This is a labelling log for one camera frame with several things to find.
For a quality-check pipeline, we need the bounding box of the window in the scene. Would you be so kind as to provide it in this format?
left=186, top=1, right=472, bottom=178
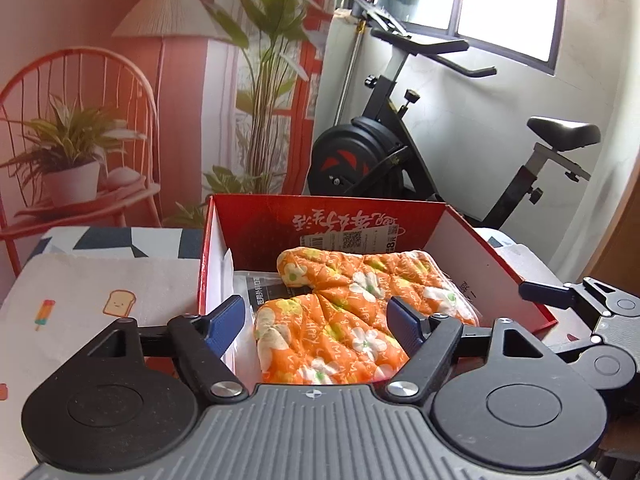
left=335, top=0, right=566, bottom=78

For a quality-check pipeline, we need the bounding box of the blue white geometric blanket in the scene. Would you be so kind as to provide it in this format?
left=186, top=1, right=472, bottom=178
left=30, top=226, right=203, bottom=261

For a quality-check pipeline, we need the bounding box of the brown wooden panel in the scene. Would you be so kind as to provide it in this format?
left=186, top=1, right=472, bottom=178
left=582, top=175, right=640, bottom=281

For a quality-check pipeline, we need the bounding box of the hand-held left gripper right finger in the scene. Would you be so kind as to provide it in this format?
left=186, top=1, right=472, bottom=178
left=385, top=296, right=546, bottom=404

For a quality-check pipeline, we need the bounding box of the black exercise bike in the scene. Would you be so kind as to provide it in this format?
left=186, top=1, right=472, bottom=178
left=306, top=27, right=601, bottom=231

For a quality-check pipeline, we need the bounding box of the orange floral oven mitt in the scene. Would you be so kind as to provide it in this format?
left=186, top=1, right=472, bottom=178
left=254, top=247, right=478, bottom=386

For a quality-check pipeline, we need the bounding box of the red cardboard box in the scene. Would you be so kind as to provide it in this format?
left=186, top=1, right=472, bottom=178
left=197, top=194, right=560, bottom=381

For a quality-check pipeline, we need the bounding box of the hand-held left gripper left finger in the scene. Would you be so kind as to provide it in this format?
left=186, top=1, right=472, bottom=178
left=65, top=295, right=248, bottom=404

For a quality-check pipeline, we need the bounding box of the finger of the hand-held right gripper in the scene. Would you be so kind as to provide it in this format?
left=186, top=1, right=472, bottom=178
left=519, top=276, right=640, bottom=333
left=544, top=331, right=613, bottom=362

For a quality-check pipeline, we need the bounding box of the white cartoon printed mat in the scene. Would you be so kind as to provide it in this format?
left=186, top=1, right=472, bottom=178
left=0, top=227, right=596, bottom=461

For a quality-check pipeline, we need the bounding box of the clear packet with black label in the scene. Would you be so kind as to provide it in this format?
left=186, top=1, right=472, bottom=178
left=232, top=269, right=291, bottom=313

